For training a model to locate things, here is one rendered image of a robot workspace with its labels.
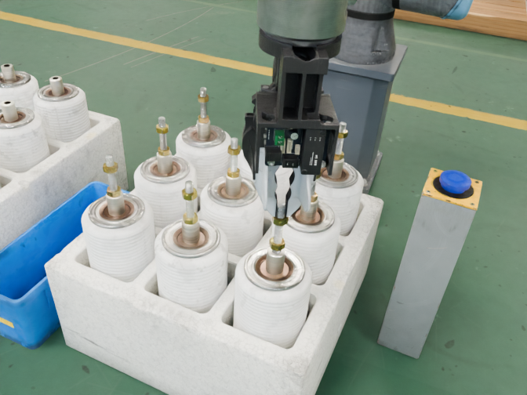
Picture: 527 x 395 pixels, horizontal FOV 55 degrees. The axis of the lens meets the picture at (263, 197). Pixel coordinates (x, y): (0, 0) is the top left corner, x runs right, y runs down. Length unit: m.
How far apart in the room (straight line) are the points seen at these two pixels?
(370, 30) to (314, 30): 0.68
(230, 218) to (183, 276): 0.12
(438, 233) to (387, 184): 0.56
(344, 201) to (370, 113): 0.38
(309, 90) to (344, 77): 0.66
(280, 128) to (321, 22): 0.10
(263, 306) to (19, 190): 0.49
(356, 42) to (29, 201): 0.69
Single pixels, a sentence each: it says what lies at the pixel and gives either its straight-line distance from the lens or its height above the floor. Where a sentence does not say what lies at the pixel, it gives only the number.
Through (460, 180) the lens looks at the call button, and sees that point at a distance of 0.71.
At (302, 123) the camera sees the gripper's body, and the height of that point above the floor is 0.49.
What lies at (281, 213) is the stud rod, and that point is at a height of 0.34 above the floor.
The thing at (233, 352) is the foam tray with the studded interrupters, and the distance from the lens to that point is 0.65.
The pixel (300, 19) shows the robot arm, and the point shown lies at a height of 0.57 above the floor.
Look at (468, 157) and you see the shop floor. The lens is 1.47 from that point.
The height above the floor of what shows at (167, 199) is 0.23.
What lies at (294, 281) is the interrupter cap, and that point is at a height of 0.25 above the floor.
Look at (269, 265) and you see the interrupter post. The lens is 0.61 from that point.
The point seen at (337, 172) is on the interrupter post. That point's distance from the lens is 0.79.
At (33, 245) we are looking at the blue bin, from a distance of 0.95.
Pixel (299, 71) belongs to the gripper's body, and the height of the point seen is 0.53.
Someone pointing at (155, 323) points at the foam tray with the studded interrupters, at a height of 0.16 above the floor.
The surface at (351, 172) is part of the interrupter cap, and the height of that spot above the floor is 0.25.
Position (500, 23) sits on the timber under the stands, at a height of 0.06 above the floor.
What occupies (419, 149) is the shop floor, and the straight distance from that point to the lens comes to 1.45.
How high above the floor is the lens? 0.69
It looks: 37 degrees down
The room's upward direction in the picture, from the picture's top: 4 degrees clockwise
